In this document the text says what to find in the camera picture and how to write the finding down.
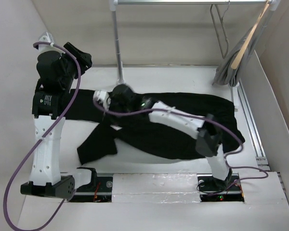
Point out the black trousers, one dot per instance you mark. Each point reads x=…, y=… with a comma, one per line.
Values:
x=151, y=138

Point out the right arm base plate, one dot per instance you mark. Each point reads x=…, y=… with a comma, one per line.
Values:
x=213, y=190

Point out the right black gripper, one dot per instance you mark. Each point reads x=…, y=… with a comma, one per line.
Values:
x=111, y=103

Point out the grey hanging garment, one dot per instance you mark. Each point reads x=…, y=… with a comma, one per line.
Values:
x=225, y=74

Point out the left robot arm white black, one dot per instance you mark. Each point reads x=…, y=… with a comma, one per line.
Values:
x=49, y=108

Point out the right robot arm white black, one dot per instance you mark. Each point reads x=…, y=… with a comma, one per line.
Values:
x=144, y=113

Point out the wooden hanger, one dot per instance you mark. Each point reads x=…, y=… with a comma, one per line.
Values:
x=238, y=58

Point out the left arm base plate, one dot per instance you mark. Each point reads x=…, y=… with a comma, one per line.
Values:
x=99, y=193

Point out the grey wire hanger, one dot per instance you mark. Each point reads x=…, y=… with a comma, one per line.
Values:
x=223, y=51

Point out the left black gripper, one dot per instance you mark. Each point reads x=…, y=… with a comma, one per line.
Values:
x=84, y=58

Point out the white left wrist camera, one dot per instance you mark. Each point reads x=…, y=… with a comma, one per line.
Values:
x=46, y=37

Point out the silver clothes rack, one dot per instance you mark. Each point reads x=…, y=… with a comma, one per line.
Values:
x=258, y=33

